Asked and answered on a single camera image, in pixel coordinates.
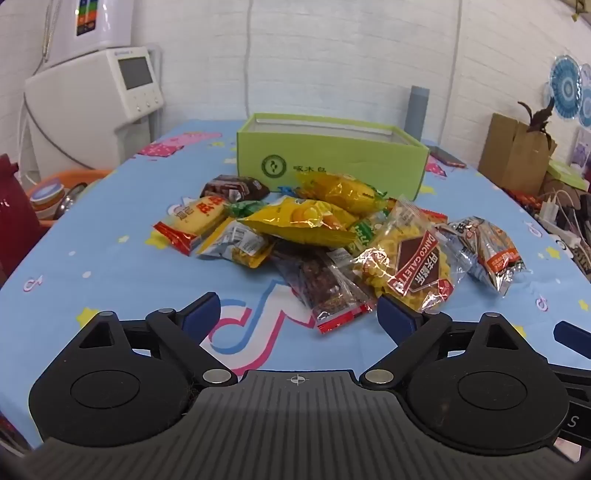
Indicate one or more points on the stack of bowls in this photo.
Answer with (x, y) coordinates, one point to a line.
(46, 196)

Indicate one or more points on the silver packet orange label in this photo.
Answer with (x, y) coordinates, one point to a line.
(489, 249)

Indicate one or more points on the white power strip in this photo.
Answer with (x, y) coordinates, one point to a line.
(554, 217)

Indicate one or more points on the yellow striped noodle snack packet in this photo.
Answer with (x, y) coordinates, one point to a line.
(235, 244)

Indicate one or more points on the brown cardboard box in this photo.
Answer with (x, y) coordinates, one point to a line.
(508, 152)

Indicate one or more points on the orange plastic basin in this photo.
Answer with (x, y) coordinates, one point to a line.
(74, 176)

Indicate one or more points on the white machine with screen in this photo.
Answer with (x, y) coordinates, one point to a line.
(83, 101)

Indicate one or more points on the red thermos jug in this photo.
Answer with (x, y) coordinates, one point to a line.
(14, 207)

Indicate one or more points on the yellow round biscuit packet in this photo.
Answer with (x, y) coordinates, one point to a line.
(411, 267)

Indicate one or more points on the blue paper fan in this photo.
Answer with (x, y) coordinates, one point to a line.
(586, 101)
(565, 85)

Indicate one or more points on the green white biscuit packet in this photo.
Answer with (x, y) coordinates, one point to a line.
(367, 233)

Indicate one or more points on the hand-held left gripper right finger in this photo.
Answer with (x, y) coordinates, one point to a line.
(395, 316)

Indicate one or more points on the red snack packet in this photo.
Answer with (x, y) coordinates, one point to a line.
(436, 218)

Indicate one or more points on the green candy packet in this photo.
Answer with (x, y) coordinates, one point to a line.
(244, 208)

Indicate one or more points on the green cardboard box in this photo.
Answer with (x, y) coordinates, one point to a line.
(332, 157)

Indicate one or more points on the yellow cake packet red ends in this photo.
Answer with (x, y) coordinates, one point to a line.
(198, 217)

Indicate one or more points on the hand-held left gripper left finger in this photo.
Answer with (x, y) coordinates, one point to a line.
(201, 309)

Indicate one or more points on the dark dried plant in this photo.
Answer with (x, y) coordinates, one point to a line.
(538, 115)

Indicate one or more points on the light green box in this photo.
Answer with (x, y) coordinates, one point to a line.
(565, 173)

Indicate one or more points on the white wall water heater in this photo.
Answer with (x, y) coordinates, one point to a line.
(106, 23)

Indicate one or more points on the dark brown chocolate packet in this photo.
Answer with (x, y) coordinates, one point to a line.
(231, 187)

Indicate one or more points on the clear brown granola bar packet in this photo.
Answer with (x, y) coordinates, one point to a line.
(323, 286)

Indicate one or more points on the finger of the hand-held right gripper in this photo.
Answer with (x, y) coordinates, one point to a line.
(572, 334)

